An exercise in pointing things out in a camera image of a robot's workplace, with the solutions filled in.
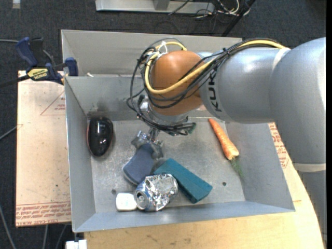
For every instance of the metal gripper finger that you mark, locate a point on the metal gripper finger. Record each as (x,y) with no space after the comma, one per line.
(138,139)
(158,149)

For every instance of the blue-grey sponge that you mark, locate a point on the blue-grey sponge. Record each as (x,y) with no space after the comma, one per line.
(140,165)

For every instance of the black computer mouse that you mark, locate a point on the black computer mouse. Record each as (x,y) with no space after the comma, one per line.
(99,136)

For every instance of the teal flat block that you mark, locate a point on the teal flat block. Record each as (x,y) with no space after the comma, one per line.
(186,181)

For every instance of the crushed silver drink can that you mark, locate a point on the crushed silver drink can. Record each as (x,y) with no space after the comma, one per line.
(157,193)

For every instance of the grey metal bin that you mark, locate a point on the grey metal bin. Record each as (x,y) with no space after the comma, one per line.
(202,159)

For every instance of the small white rounded box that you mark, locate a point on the small white rounded box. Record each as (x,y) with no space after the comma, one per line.
(124,201)

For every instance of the orange carrot with green top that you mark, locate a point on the orange carrot with green top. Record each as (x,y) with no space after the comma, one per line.
(223,139)

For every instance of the brown cardboard board, red print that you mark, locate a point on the brown cardboard board, red print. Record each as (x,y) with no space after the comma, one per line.
(41,152)

